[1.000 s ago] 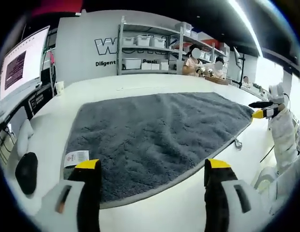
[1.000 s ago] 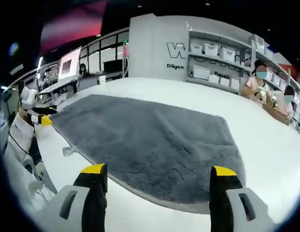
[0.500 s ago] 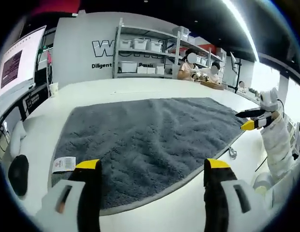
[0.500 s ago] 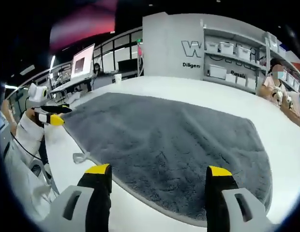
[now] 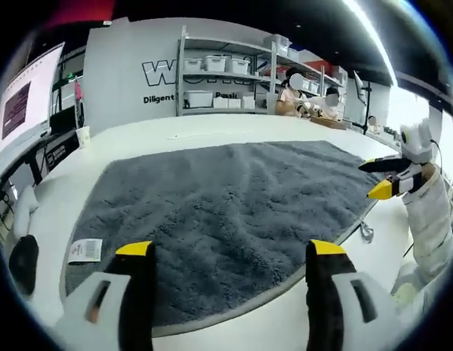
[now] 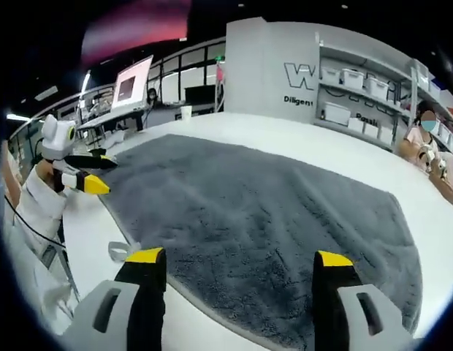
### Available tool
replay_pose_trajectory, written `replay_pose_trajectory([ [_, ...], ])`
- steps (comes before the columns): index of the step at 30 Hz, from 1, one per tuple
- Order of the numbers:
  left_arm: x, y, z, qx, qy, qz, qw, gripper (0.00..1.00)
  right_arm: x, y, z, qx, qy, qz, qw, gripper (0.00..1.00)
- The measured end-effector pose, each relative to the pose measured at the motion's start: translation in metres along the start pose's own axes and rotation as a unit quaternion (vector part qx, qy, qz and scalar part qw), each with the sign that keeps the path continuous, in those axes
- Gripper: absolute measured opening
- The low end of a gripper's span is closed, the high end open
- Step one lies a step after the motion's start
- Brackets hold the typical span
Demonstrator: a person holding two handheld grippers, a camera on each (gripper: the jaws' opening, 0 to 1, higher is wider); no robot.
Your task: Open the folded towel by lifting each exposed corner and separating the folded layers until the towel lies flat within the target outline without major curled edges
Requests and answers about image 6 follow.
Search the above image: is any grey towel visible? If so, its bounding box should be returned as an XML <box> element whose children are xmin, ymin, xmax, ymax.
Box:
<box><xmin>98</xmin><ymin>133</ymin><xmax>423</xmax><ymax>351</ymax></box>

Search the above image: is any standing desk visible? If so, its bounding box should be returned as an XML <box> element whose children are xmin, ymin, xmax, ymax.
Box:
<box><xmin>76</xmin><ymin>107</ymin><xmax>147</xmax><ymax>146</ymax></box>

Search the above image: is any large display screen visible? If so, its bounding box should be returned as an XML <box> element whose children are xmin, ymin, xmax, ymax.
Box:
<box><xmin>111</xmin><ymin>54</ymin><xmax>154</xmax><ymax>110</ymax></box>

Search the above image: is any black monitor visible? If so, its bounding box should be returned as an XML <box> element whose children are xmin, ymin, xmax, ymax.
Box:
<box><xmin>185</xmin><ymin>86</ymin><xmax>216</xmax><ymax>105</ymax></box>

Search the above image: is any large white storage bin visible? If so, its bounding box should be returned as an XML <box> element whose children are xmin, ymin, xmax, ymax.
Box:
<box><xmin>324</xmin><ymin>102</ymin><xmax>351</xmax><ymax>126</ymax></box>

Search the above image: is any white lidded storage bin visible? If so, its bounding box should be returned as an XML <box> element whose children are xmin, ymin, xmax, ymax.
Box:
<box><xmin>321</xmin><ymin>67</ymin><xmax>341</xmax><ymax>84</ymax></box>
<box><xmin>365</xmin><ymin>75</ymin><xmax>390</xmax><ymax>100</ymax></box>
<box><xmin>341</xmin><ymin>69</ymin><xmax>365</xmax><ymax>91</ymax></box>

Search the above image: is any grey metal shelving rack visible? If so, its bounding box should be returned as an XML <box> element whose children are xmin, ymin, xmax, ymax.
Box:
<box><xmin>313</xmin><ymin>31</ymin><xmax>453</xmax><ymax>154</ymax></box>

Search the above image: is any black cable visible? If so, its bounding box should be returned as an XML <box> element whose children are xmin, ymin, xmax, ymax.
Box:
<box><xmin>3</xmin><ymin>193</ymin><xmax>69</xmax><ymax>253</ymax></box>

